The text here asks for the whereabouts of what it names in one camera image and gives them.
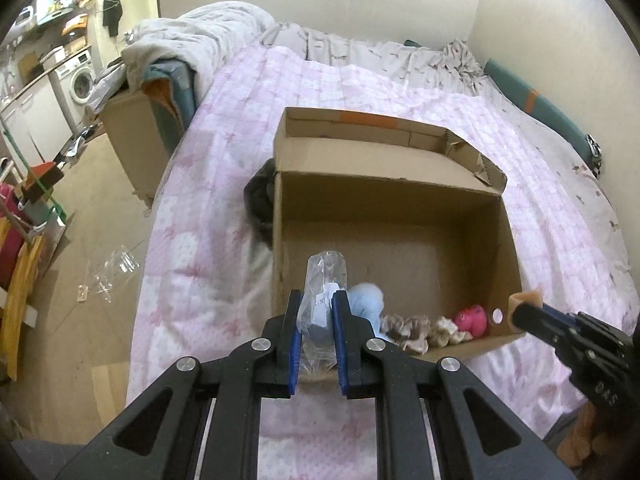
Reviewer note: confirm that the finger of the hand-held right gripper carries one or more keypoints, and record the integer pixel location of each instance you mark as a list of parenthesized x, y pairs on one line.
[(535, 321), (557, 314)]

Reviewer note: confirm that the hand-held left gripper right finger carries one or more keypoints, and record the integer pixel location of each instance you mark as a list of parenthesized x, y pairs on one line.
[(341, 350)]

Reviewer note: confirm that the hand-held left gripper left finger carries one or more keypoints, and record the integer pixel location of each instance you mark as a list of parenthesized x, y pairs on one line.
[(294, 350)]

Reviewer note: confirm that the tan foam cylinder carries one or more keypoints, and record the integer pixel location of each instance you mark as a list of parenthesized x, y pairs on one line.
[(525, 299)]

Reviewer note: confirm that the light blue plush toy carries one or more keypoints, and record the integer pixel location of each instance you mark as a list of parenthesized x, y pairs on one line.
[(365, 300)]

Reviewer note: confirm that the pink heart toy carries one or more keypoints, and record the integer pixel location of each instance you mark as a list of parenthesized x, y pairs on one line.
[(470, 320)]

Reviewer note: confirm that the clear plastic packet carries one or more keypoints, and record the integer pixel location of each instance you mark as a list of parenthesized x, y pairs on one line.
[(325, 270)]

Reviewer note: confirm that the cream satin scrunchie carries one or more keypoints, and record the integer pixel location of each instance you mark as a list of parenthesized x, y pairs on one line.
[(442, 331)]

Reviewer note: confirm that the brown cardboard box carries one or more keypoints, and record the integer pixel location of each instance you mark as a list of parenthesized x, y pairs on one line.
[(400, 240)]

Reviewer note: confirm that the person's right hand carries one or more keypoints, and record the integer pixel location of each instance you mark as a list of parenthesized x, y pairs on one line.
[(582, 435)]

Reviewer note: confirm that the white printed bed sheet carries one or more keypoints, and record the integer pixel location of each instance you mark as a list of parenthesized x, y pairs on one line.
[(565, 160)]

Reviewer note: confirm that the dark striped cloth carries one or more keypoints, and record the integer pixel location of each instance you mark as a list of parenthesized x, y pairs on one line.
[(257, 200)]

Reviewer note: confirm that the black white patterned cloth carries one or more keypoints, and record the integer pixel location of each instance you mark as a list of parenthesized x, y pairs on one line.
[(594, 152)]

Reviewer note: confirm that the clear plastic packaging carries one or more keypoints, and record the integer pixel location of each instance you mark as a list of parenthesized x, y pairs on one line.
[(112, 272)]

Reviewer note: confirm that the pink bow print blanket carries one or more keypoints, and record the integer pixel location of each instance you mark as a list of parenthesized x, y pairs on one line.
[(225, 160)]

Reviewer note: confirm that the teal cushion with orange band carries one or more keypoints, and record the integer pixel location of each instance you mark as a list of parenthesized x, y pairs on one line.
[(540, 105)]

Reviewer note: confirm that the large bedside cardboard box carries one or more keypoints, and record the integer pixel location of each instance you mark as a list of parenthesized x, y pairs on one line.
[(135, 140)]

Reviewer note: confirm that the teal orange blanket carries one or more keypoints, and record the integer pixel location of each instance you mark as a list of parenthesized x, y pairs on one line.
[(170, 90)]

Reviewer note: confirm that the orange black stool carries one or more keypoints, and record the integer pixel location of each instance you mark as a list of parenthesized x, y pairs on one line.
[(42, 180)]

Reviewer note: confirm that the grey printed quilt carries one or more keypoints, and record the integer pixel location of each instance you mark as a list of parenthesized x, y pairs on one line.
[(200, 30)]

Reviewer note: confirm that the white washing machine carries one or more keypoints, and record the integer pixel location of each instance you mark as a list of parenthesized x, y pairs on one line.
[(77, 85)]

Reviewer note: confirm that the white floor cabinet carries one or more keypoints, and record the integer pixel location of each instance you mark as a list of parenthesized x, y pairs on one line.
[(35, 120)]

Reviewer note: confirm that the black hanging garment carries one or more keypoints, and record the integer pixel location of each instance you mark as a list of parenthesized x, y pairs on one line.
[(112, 10)]

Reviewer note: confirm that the orange item on shelf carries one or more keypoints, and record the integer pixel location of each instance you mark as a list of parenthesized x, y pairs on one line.
[(75, 25)]

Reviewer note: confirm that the yellow wooden frame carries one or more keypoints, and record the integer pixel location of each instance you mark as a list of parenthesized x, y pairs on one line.
[(25, 280)]

